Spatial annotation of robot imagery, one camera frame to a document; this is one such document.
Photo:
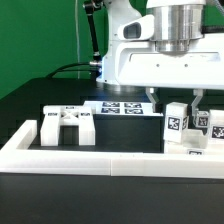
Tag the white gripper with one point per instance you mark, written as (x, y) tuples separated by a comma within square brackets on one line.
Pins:
[(201, 67)]

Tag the white chair seat part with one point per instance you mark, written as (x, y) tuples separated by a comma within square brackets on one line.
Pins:
[(196, 143)]

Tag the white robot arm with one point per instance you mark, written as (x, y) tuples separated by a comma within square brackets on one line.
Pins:
[(165, 48)]

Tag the white chair back part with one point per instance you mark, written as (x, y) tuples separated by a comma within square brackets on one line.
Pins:
[(57, 116)]

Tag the white sheet with tags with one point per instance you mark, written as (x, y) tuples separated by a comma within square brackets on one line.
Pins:
[(122, 108)]

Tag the small tagged white cube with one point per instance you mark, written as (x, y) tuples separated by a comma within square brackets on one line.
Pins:
[(202, 118)]

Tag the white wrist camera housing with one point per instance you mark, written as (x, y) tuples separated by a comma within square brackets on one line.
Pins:
[(137, 30)]

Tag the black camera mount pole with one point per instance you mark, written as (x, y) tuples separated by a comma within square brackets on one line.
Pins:
[(89, 8)]

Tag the white U-shaped border frame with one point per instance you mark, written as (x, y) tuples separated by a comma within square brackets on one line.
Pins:
[(17, 157)]

